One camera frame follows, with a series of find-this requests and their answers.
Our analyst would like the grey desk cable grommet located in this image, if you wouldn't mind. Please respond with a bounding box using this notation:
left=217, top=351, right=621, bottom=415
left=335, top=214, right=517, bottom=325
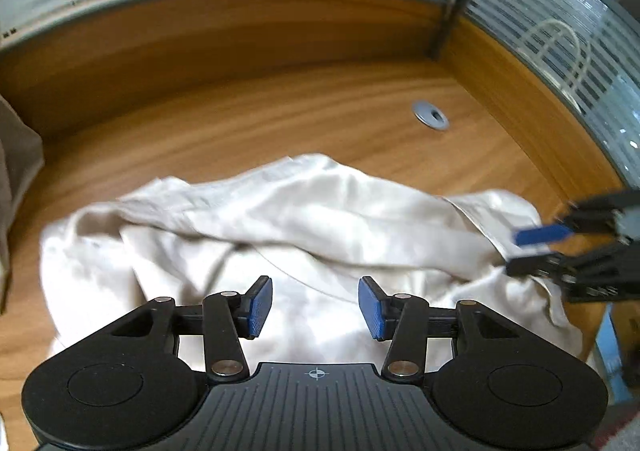
left=412, top=101, right=449, bottom=132

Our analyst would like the beige garment pile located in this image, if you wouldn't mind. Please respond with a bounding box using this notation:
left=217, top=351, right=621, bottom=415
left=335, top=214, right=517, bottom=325
left=0, top=98, right=44, bottom=310

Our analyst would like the white wire rack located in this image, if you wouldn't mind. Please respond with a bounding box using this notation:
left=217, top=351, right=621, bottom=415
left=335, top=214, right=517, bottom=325
left=516, top=18, right=591, bottom=115

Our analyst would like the beige satin shirt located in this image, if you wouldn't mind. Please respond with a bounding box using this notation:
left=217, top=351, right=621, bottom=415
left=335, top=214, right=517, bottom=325
left=40, top=154, right=584, bottom=364

